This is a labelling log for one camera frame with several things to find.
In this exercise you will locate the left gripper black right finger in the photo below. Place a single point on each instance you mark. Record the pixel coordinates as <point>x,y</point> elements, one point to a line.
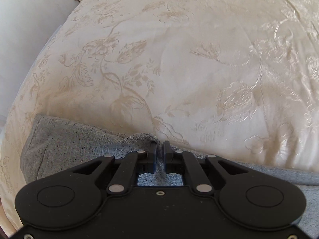
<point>172,159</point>

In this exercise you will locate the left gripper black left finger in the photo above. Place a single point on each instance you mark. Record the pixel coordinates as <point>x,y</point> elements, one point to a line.
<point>147,159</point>

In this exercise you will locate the grey knit pants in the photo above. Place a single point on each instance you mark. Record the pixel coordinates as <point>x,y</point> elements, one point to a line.
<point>56,144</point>

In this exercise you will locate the cream embroidered bedspread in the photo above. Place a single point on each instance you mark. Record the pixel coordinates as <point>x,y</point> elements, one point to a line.
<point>234,78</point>

